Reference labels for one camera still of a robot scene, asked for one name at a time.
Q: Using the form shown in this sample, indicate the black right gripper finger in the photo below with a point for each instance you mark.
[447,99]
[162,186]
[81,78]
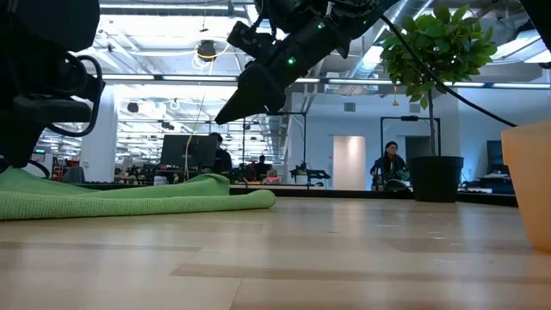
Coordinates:
[258,92]

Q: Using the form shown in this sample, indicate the black computer monitor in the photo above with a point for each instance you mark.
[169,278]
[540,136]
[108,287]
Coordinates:
[189,150]

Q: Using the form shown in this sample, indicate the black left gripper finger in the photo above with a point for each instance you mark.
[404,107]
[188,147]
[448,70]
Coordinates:
[19,144]

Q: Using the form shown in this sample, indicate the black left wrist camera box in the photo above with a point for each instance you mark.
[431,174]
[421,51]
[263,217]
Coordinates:
[56,23]

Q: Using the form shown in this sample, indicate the white door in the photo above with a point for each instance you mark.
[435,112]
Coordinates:
[349,163]

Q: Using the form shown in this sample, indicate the black aluminium table frame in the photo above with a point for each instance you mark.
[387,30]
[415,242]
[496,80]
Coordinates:
[344,194]

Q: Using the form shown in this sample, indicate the green plant in black pot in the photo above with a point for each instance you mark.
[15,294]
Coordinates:
[435,178]

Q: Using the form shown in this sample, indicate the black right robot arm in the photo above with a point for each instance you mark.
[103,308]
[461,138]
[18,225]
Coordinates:
[353,8]

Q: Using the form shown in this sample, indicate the black ceiling device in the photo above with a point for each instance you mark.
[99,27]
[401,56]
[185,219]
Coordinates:
[206,49]

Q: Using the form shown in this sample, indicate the person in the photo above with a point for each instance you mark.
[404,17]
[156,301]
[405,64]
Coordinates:
[261,168]
[221,157]
[389,165]

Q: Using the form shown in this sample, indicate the green microfiber towel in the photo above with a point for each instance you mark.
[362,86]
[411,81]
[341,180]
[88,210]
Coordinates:
[129,206]

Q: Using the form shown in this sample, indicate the white square pillar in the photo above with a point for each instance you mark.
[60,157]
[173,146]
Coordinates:
[107,150]

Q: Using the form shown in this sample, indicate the orange translucent plastic bin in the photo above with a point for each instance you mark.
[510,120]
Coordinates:
[529,185]

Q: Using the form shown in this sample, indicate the black metal station frame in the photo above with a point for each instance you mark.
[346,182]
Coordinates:
[381,150]
[305,146]

